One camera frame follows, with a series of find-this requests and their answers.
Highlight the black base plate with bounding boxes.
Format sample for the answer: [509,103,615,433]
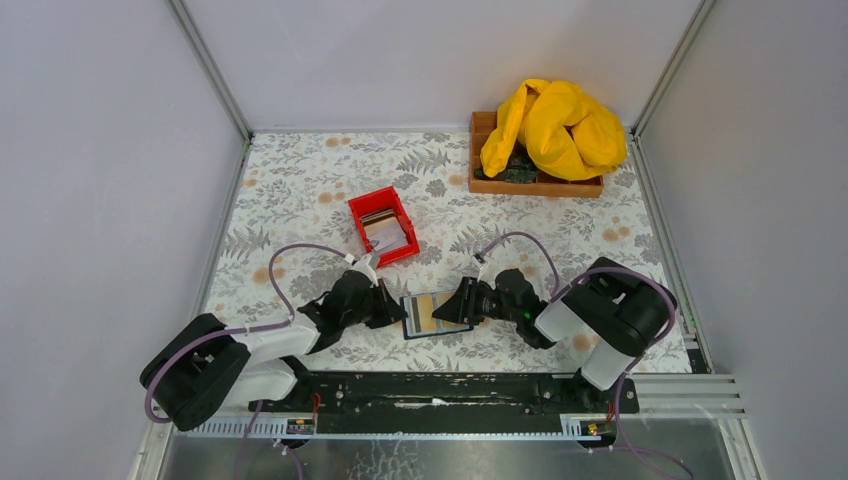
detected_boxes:
[249,371,640,435]

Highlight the gold card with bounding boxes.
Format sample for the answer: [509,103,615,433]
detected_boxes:
[405,293,438,337]

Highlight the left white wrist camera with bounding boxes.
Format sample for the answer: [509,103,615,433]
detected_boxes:
[351,253,380,285]

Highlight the wooden tray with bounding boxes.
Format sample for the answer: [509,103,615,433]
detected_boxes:
[468,111,604,199]

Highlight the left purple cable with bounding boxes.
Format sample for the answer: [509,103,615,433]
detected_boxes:
[144,242,359,425]

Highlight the yellow cloth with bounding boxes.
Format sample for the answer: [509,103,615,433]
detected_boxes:
[480,79,628,181]

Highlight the dark green object in tray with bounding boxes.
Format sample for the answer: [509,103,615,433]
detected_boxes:
[473,146,540,184]

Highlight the purple cable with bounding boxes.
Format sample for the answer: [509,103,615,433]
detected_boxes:
[144,242,359,425]
[474,231,680,399]

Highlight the black card holder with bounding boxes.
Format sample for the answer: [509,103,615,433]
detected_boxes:
[400,291,474,342]

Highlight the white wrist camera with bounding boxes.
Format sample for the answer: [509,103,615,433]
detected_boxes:
[473,253,489,282]
[351,253,380,285]

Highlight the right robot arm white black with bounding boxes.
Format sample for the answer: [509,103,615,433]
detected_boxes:
[432,257,677,392]

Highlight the red plastic bin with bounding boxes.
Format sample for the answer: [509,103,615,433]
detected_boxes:
[348,186,420,267]

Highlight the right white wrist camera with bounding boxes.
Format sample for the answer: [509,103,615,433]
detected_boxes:
[473,253,489,282]

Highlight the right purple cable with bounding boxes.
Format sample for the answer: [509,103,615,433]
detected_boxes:
[474,231,680,399]

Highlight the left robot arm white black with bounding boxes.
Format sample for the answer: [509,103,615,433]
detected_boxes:
[139,270,407,431]

